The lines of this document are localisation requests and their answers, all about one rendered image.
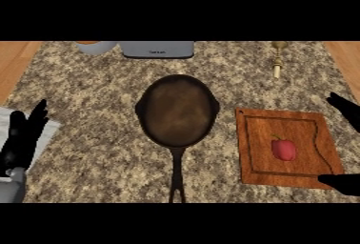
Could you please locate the brown wooden cutting board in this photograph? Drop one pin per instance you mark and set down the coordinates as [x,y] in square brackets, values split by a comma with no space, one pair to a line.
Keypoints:
[285,127]

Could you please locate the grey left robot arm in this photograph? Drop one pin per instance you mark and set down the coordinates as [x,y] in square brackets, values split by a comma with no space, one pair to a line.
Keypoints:
[12,189]

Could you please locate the white cloth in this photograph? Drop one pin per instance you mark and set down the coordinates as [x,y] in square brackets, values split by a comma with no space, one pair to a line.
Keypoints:
[49,132]

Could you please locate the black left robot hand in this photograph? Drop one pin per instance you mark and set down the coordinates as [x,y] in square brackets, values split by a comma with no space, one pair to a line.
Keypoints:
[24,139]

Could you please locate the dark cast iron pan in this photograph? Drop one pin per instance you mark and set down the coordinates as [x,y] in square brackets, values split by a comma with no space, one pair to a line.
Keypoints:
[177,109]

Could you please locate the red bell pepper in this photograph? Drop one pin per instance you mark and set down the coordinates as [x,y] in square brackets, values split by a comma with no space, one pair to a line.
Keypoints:
[284,150]

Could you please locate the pale grey appliance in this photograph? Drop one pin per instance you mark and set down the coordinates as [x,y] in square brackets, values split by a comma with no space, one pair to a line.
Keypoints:
[157,49]

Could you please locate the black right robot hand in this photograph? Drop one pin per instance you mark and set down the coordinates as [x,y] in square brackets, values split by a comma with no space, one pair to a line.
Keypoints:
[349,109]

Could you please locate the pale grey round container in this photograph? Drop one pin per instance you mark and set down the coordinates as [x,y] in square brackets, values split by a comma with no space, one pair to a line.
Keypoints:
[96,47]

